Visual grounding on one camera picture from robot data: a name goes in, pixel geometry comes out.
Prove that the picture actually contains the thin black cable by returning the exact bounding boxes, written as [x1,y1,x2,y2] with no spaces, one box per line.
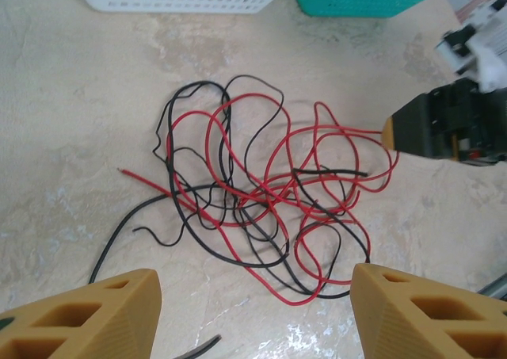
[132,74,287,265]

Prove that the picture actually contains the thick black cable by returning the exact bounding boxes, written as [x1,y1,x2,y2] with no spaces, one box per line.
[89,80,372,300]

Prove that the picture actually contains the red cable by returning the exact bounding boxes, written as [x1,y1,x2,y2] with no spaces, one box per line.
[267,101,400,217]
[166,92,293,228]
[116,167,373,307]

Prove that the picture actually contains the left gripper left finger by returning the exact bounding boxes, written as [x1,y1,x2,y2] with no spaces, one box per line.
[0,268,162,359]

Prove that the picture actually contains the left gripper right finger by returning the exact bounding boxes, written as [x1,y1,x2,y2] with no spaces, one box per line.
[351,262,507,359]

